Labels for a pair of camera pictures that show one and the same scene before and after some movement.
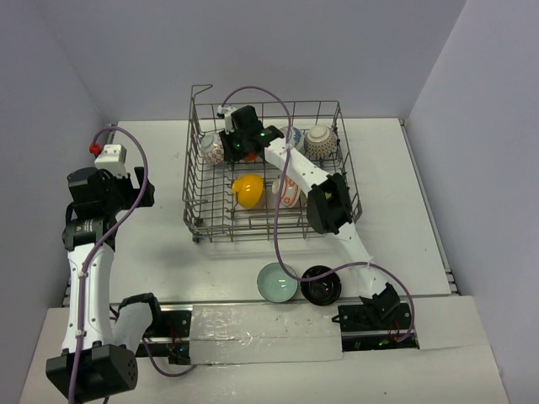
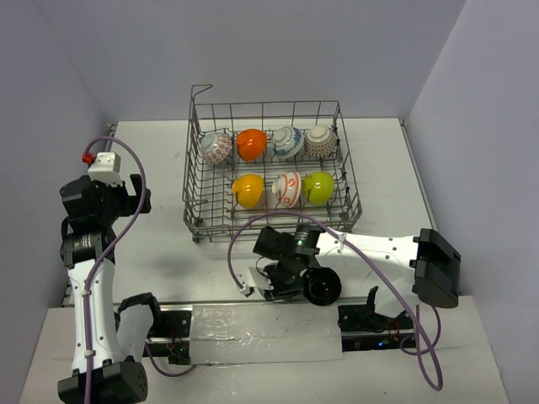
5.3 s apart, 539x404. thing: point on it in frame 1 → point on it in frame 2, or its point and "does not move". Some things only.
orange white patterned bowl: (290, 194) does not move
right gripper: (231, 155) → (280, 292)
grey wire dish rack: (257, 199) does not move
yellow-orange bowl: (248, 189) does not move
